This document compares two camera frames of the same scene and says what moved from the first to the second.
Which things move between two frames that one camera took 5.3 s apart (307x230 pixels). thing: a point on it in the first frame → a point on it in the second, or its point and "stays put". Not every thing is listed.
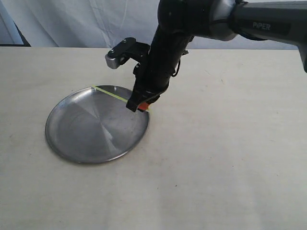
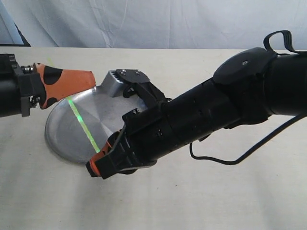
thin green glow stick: (110, 94) → (97, 150)
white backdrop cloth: (103, 23) stays put
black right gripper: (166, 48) → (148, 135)
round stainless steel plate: (88, 126) stays put
